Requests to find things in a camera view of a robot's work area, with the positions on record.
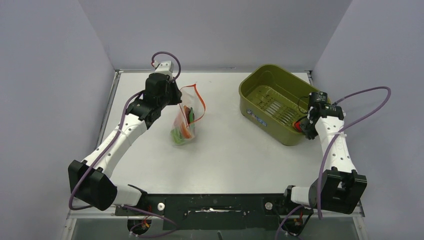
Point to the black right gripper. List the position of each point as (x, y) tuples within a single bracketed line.
[(309, 133)]

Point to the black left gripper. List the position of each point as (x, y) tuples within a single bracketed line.
[(176, 99)]

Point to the clear zip top bag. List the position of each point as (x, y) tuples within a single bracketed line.
[(192, 98)]

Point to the green toy chili pepper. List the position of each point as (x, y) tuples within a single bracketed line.
[(190, 115)]

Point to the green toy starfruit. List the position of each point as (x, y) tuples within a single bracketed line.
[(177, 136)]

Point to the olive green plastic tub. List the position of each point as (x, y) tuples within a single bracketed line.
[(274, 99)]

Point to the small red toy piece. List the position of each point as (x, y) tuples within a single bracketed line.
[(297, 126)]

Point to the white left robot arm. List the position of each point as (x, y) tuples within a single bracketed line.
[(90, 178)]

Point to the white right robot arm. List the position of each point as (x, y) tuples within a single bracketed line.
[(338, 187)]

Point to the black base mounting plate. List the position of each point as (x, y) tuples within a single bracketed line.
[(215, 211)]

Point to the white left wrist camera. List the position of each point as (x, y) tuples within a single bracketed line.
[(164, 67)]

